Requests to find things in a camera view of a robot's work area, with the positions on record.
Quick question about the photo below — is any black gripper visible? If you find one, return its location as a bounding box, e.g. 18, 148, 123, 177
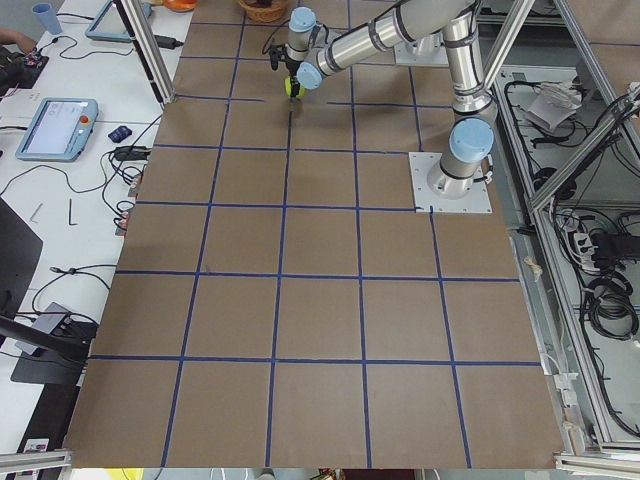
285, 58, 302, 99

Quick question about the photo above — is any green apple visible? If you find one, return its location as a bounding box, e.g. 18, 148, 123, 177
284, 76, 306, 99

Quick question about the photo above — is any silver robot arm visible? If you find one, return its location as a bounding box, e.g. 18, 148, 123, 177
269, 0, 495, 200

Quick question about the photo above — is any wicker basket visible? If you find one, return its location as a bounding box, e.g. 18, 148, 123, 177
237, 0, 289, 23

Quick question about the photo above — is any black power adapter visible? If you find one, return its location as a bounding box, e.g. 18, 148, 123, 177
154, 35, 184, 50

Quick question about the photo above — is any orange round container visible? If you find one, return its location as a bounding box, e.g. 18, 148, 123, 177
163, 0, 198, 12

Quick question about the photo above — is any dark blue small pouch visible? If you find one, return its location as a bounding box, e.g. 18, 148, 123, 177
108, 125, 132, 143

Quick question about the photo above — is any far blue teach pendant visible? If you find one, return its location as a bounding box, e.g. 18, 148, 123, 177
85, 1, 130, 43

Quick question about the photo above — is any blue teach pendant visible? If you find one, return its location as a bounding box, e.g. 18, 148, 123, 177
85, 1, 130, 43
15, 98, 99, 162

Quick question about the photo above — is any near blue teach pendant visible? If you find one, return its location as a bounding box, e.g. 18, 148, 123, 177
15, 98, 99, 162

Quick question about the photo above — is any black allen key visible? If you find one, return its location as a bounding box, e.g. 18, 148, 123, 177
68, 198, 78, 226

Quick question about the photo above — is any blue plastic cup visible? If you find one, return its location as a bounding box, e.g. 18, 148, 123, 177
32, 2, 62, 35

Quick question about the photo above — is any black circuit board box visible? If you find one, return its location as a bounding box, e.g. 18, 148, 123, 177
1, 46, 49, 95

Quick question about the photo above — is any silver allen key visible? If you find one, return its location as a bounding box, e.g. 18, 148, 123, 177
29, 203, 43, 223

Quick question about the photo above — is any white power strip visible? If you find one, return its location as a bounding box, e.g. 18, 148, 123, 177
559, 217, 597, 271

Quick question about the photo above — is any grey usb hub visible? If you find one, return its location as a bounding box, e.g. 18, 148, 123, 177
31, 302, 72, 334

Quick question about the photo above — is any black monitor stand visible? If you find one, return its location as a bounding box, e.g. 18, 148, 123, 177
1, 202, 97, 385

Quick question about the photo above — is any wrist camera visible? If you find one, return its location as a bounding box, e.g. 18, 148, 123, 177
267, 44, 286, 71

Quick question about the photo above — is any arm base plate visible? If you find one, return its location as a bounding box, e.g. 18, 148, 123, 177
408, 152, 493, 215
394, 34, 448, 67

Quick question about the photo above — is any aluminium frame post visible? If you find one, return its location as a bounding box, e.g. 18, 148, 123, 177
114, 0, 175, 105

